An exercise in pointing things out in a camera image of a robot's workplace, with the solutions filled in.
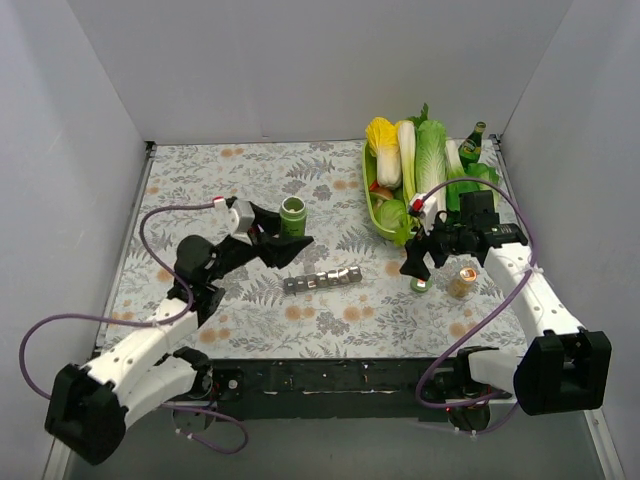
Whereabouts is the green pill bottle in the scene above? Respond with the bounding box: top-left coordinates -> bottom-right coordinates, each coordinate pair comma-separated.
279,196 -> 307,237

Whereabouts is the green bottle cap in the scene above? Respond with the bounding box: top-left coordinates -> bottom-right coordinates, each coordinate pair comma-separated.
410,278 -> 433,293

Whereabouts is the grey weekly pill organizer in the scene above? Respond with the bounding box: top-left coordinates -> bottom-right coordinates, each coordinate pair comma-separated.
283,266 -> 363,295

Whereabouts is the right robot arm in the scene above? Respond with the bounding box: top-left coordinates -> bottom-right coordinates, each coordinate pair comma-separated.
401,190 -> 612,415

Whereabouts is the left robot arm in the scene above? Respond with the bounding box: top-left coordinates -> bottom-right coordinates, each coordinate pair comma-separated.
45,197 -> 313,465

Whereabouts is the floral table mat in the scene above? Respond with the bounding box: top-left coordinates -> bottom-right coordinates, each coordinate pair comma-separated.
98,140 -> 527,358

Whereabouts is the round green cabbage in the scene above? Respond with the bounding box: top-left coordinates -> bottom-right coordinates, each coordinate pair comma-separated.
374,199 -> 410,233

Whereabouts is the small clear pill bottle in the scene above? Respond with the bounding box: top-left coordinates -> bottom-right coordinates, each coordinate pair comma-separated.
447,266 -> 478,299

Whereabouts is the brown onion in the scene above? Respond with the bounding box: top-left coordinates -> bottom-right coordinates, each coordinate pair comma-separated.
369,186 -> 394,202

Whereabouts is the bok choy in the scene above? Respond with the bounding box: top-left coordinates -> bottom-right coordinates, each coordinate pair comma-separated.
445,139 -> 480,211

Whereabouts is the green lettuce leaf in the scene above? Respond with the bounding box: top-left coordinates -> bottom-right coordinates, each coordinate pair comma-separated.
466,163 -> 501,206

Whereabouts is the green glass bottle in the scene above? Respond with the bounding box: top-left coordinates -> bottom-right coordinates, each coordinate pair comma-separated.
458,121 -> 486,169

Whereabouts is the large green napa cabbage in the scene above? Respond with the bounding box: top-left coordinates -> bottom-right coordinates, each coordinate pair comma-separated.
415,120 -> 447,193

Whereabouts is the green vegetable tray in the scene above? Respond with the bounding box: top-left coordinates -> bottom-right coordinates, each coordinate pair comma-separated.
361,143 -> 418,246

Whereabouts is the white green leek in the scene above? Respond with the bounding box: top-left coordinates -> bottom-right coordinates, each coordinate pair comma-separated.
396,120 -> 416,203

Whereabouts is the yellow napa cabbage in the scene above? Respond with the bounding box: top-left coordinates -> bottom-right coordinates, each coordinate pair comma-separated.
365,117 -> 402,189

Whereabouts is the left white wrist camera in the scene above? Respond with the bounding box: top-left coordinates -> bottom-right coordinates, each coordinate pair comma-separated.
228,199 -> 255,244

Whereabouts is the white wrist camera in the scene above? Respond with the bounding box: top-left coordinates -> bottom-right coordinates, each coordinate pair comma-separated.
408,193 -> 439,232
228,199 -> 255,244

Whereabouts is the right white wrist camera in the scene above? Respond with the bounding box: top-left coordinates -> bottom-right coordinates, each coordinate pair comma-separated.
408,193 -> 439,232

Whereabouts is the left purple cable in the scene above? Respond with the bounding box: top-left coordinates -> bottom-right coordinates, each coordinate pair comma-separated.
18,196 -> 249,455

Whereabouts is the purple cable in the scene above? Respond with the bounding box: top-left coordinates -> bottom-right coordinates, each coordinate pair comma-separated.
414,178 -> 540,436
18,196 -> 249,455

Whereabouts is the aluminium rail frame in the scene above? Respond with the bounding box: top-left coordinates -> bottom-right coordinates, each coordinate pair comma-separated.
41,134 -> 626,480

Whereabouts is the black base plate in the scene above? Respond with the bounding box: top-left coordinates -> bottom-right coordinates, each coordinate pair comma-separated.
154,357 -> 516,421

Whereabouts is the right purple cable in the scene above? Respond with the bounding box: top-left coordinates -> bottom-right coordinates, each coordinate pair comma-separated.
414,178 -> 540,436

